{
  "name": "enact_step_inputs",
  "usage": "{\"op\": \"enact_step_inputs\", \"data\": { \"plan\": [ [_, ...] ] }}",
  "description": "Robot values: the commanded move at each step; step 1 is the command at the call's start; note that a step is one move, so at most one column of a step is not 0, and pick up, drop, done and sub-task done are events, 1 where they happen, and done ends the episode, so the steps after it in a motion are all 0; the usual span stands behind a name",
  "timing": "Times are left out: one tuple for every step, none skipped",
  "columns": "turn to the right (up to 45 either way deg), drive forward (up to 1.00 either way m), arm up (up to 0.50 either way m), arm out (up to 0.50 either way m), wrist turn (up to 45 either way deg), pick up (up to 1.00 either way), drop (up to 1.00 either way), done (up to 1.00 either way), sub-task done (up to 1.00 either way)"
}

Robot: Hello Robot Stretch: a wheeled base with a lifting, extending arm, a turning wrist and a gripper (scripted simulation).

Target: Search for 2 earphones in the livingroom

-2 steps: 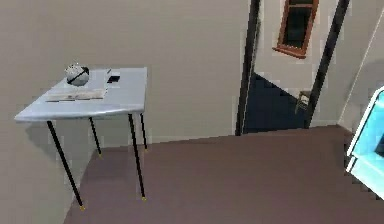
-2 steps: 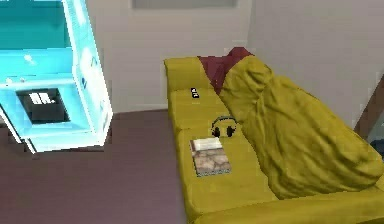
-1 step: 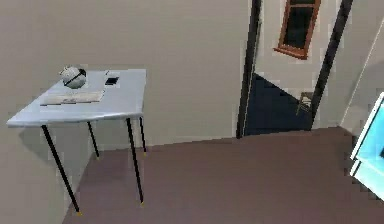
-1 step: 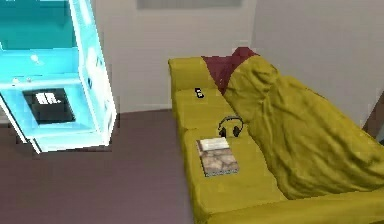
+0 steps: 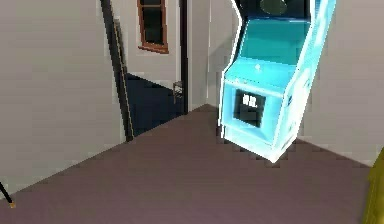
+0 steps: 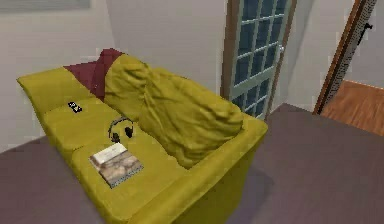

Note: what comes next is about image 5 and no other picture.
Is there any turquoise arcade game cabinet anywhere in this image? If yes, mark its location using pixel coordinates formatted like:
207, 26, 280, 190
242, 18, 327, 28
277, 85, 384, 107
217, 0, 338, 164

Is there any brown framed window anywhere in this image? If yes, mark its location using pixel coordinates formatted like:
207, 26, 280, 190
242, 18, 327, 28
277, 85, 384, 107
136, 0, 170, 55

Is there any olive yellow furniture edge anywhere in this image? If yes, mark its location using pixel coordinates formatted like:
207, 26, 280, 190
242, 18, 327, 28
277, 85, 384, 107
361, 146, 384, 224

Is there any thin black furniture leg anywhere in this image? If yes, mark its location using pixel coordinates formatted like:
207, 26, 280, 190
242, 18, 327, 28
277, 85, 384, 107
0, 181, 16, 209

